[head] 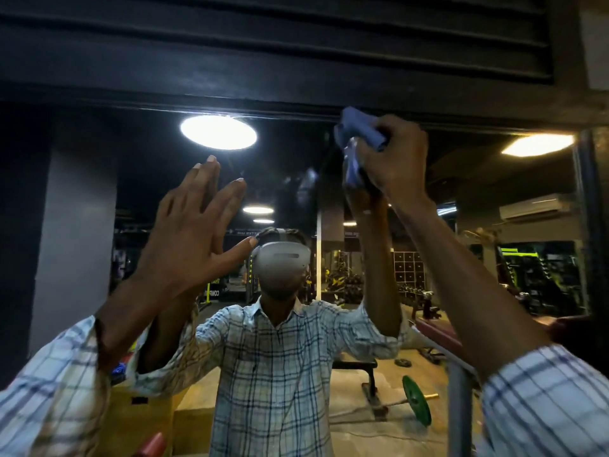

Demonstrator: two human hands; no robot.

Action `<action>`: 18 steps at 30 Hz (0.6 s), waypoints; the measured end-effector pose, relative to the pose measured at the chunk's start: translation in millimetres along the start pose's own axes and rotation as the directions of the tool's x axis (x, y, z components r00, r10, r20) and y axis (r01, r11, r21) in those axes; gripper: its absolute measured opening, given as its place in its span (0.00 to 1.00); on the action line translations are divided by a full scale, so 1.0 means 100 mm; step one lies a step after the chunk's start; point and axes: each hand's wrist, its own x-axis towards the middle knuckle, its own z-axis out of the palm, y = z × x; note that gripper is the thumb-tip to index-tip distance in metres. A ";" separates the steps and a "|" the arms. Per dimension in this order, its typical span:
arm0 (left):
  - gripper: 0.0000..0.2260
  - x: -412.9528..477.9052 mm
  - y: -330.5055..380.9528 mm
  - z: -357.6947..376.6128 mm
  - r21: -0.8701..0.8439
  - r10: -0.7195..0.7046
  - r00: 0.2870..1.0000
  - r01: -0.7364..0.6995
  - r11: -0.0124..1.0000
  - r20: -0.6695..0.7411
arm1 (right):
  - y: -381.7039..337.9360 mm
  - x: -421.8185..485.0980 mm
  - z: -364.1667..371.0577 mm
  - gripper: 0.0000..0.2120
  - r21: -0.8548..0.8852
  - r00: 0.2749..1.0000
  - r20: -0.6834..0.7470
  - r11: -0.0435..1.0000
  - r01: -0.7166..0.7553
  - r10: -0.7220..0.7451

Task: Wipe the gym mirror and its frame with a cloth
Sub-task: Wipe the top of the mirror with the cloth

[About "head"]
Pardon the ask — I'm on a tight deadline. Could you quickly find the person's left hand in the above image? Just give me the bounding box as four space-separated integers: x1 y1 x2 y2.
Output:
138 155 260 306

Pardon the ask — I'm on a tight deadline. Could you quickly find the person's right hand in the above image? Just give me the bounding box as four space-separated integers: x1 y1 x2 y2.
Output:
353 114 436 207

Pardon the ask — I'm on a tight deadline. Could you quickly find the blue cleaning cloth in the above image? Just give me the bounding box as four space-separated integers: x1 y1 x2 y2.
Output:
333 107 389 189

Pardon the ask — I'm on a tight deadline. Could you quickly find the person's right forearm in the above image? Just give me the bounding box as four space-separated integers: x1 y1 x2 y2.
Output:
388 197 555 382

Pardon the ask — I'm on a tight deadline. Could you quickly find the person's left forearm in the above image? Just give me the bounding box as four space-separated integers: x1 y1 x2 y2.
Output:
94 276 191 374

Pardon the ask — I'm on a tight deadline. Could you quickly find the black locker cabinet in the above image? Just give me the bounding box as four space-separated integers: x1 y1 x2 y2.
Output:
392 250 426 287

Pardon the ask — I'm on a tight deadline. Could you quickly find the black slatted panel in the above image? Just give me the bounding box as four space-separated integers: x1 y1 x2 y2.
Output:
0 0 609 131

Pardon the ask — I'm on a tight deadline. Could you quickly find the dumbbell rack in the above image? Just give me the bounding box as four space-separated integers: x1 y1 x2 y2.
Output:
397 288 442 321

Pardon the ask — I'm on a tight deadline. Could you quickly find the wooden jump box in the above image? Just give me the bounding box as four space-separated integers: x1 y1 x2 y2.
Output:
171 366 222 456

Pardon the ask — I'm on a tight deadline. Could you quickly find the red padded bench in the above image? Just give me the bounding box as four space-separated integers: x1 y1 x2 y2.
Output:
410 318 479 373

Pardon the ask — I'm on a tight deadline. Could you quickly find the green and black gym machine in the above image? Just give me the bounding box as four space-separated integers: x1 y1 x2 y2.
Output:
496 241 587 315

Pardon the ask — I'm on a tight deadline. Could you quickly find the green weight plate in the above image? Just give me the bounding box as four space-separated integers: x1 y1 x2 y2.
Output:
402 375 433 428

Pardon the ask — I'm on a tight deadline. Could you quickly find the blue checked shirt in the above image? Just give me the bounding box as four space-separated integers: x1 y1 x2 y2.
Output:
0 316 609 457

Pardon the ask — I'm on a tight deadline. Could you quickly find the barbell bar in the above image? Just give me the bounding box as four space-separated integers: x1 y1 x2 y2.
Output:
373 393 440 411

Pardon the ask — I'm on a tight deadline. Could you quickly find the large wall mirror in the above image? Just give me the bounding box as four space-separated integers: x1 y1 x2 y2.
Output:
0 102 609 457

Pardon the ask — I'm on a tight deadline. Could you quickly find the grey metal post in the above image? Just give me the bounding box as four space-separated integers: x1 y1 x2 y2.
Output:
446 361 477 457

